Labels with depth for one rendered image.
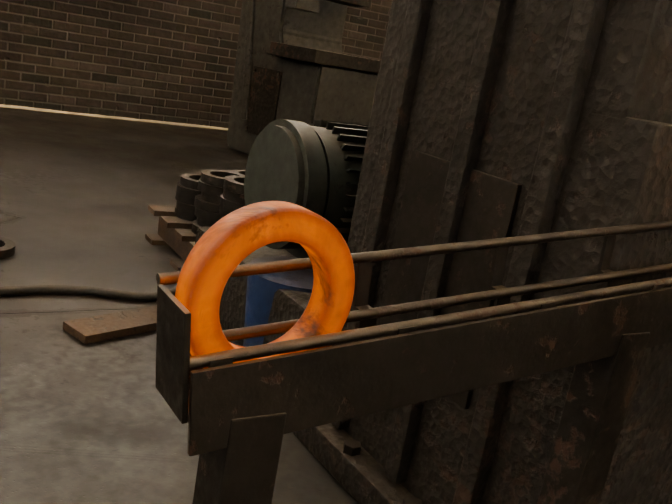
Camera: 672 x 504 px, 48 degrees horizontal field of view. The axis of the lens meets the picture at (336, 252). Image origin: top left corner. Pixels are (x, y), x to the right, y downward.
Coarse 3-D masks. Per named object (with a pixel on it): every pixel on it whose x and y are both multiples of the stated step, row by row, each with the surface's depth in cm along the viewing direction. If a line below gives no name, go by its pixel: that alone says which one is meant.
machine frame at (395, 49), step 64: (448, 0) 142; (512, 0) 128; (576, 0) 113; (640, 0) 107; (384, 64) 159; (448, 64) 142; (512, 64) 128; (576, 64) 113; (640, 64) 107; (384, 128) 154; (448, 128) 142; (512, 128) 128; (576, 128) 116; (640, 128) 107; (384, 192) 154; (448, 192) 137; (512, 192) 126; (576, 192) 116; (640, 192) 107; (448, 256) 138; (512, 256) 124; (576, 256) 116; (640, 256) 112; (384, 320) 157; (512, 384) 127; (640, 384) 123; (320, 448) 168; (384, 448) 158; (448, 448) 141; (512, 448) 127; (640, 448) 129
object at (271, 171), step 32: (288, 128) 213; (320, 128) 219; (352, 128) 225; (256, 160) 226; (288, 160) 209; (320, 160) 207; (352, 160) 214; (256, 192) 225; (288, 192) 209; (320, 192) 206; (352, 192) 213; (256, 256) 230; (288, 256) 236; (224, 288) 234; (224, 320) 234; (288, 320) 199
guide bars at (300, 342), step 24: (624, 288) 96; (648, 288) 99; (456, 312) 82; (480, 312) 83; (504, 312) 85; (312, 336) 73; (336, 336) 74; (360, 336) 75; (192, 360) 66; (216, 360) 67; (240, 360) 69
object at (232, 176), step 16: (192, 176) 308; (208, 176) 277; (224, 176) 290; (240, 176) 268; (176, 192) 303; (192, 192) 296; (208, 192) 277; (224, 192) 259; (240, 192) 254; (160, 208) 312; (176, 208) 303; (192, 208) 298; (208, 208) 278; (224, 208) 258; (160, 224) 316; (176, 224) 294; (192, 224) 285; (208, 224) 280; (160, 240) 311; (176, 240) 298; (192, 240) 280
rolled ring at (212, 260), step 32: (224, 224) 67; (256, 224) 67; (288, 224) 69; (320, 224) 71; (192, 256) 67; (224, 256) 66; (320, 256) 72; (192, 288) 65; (320, 288) 75; (352, 288) 76; (192, 320) 66; (320, 320) 75; (192, 352) 68
